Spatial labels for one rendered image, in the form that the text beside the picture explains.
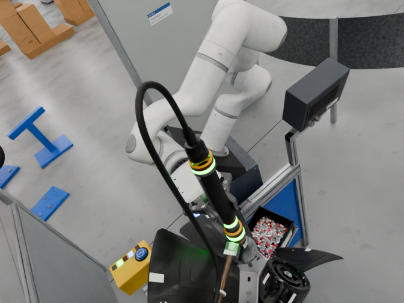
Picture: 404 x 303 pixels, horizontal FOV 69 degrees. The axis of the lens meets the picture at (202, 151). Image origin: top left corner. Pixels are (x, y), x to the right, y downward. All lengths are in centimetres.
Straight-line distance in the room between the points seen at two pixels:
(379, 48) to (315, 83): 123
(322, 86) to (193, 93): 68
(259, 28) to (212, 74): 19
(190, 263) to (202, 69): 45
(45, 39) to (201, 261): 758
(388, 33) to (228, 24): 177
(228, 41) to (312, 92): 59
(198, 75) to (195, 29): 187
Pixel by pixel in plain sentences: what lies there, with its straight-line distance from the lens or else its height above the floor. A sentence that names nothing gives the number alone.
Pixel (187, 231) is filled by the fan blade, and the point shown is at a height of 119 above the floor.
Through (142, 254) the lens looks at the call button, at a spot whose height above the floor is 108.
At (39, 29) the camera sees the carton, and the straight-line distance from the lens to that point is 800.
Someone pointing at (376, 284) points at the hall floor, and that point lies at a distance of 214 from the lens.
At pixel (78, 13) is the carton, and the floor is 20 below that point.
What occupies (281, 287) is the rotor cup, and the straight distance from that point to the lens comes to 78.
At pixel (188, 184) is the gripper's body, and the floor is 151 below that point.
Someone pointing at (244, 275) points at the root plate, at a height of 127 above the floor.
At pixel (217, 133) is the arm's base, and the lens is 131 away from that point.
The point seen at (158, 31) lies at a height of 118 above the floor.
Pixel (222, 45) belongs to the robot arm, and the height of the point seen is 168.
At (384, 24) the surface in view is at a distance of 238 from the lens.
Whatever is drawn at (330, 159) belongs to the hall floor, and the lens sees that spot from 262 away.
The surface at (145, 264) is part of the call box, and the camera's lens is 115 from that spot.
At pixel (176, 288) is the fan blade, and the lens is 69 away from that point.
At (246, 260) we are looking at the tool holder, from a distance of 78.
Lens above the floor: 200
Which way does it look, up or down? 43 degrees down
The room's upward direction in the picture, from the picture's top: 25 degrees counter-clockwise
